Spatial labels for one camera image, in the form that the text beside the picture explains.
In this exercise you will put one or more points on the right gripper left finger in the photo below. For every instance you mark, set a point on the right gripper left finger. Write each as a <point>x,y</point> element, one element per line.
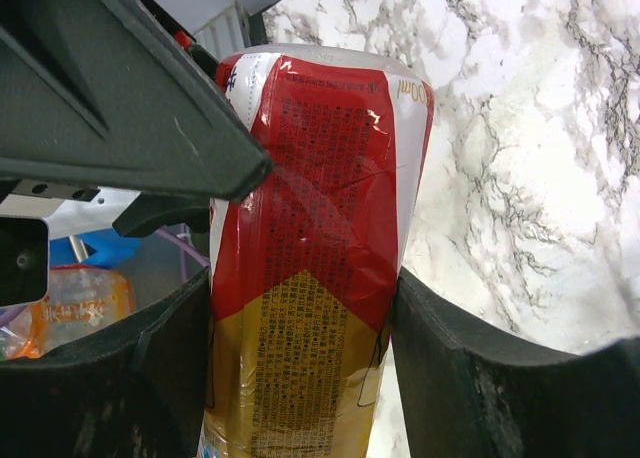
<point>133,389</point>

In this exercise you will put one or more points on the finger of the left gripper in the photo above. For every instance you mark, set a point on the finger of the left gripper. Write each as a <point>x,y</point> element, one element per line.
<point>98,93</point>

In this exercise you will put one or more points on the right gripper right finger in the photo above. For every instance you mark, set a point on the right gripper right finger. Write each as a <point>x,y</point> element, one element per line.
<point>469,389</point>

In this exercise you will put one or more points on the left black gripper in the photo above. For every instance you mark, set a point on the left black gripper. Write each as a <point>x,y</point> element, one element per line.
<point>46,225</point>

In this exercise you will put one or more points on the red gold labelled bottle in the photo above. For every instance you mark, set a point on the red gold labelled bottle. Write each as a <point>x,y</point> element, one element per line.
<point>305,268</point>

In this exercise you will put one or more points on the orange labelled bottle in bin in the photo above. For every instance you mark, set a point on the orange labelled bottle in bin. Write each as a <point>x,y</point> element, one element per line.
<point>81,301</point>

